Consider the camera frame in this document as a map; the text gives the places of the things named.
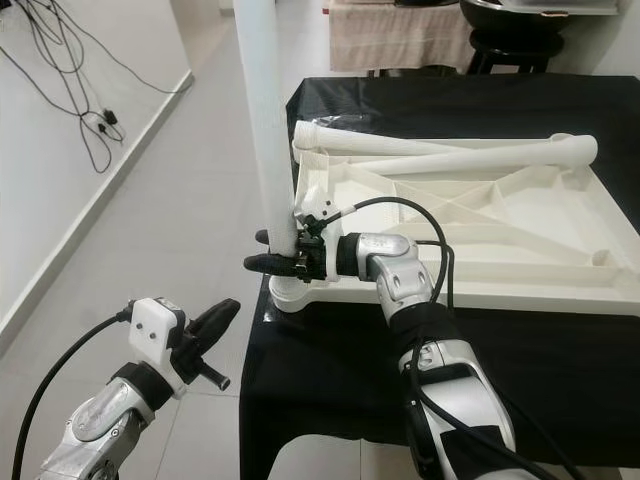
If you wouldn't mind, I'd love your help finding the white plastic table top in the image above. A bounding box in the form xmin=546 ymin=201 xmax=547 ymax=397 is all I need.
xmin=270 ymin=135 xmax=640 ymax=313

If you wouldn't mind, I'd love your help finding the white plastic table leg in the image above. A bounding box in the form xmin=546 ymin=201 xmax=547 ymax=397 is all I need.
xmin=360 ymin=133 xmax=599 ymax=181
xmin=293 ymin=120 xmax=451 ymax=159
xmin=233 ymin=0 xmax=303 ymax=301

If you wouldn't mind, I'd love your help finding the black round basin stand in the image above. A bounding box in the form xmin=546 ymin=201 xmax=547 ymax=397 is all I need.
xmin=460 ymin=0 xmax=571 ymax=76

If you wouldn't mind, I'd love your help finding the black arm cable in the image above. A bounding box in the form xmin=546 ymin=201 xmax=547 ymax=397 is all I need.
xmin=10 ymin=305 xmax=136 ymax=480
xmin=335 ymin=197 xmax=591 ymax=480

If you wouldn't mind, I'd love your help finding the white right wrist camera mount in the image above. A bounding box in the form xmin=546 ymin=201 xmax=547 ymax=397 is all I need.
xmin=295 ymin=185 xmax=361 ymax=281

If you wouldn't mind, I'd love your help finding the black tablecloth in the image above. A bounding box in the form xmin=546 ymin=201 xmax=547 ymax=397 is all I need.
xmin=240 ymin=75 xmax=640 ymax=471

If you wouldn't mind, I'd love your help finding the beige towel cloth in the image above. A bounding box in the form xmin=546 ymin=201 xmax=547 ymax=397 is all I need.
xmin=328 ymin=0 xmax=476 ymax=73

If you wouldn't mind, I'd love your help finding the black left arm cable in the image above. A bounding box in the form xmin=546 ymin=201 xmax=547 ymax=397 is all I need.
xmin=10 ymin=305 xmax=136 ymax=480

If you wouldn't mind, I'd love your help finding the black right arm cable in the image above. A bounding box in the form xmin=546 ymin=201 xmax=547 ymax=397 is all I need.
xmin=335 ymin=197 xmax=591 ymax=480

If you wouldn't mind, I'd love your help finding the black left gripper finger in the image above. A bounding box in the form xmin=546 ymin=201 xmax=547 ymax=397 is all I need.
xmin=186 ymin=298 xmax=234 ymax=353
xmin=198 ymin=300 xmax=243 ymax=363

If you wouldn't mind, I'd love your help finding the black wall power cable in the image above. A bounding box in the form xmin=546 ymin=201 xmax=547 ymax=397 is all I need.
xmin=5 ymin=0 xmax=191 ymax=173

